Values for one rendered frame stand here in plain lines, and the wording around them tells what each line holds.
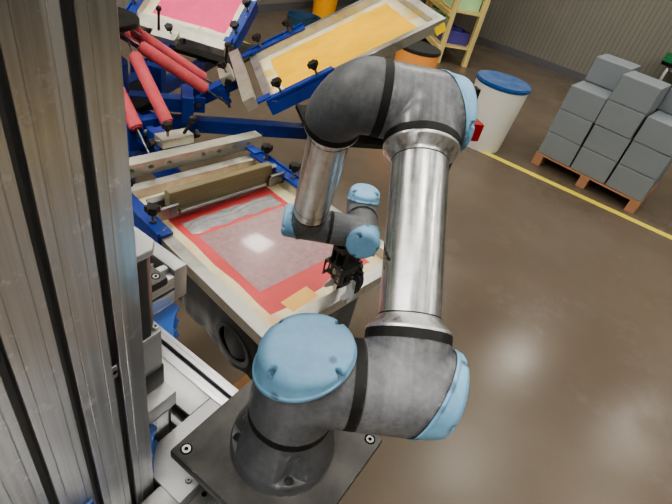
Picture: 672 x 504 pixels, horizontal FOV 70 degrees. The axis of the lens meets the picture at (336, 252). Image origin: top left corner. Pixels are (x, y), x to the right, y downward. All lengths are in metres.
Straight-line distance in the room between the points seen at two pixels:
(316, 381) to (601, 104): 4.78
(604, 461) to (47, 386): 2.58
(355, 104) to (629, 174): 4.60
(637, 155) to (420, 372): 4.66
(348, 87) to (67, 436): 0.55
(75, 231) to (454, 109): 0.53
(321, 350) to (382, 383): 0.08
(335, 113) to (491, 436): 2.05
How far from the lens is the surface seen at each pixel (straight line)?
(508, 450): 2.55
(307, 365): 0.55
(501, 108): 5.05
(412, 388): 0.59
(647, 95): 5.06
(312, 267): 1.46
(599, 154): 5.23
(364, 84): 0.72
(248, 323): 1.22
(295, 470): 0.69
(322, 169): 0.85
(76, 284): 0.45
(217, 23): 2.83
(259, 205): 1.69
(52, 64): 0.36
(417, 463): 2.31
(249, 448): 0.69
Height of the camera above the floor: 1.92
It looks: 38 degrees down
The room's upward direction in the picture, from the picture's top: 15 degrees clockwise
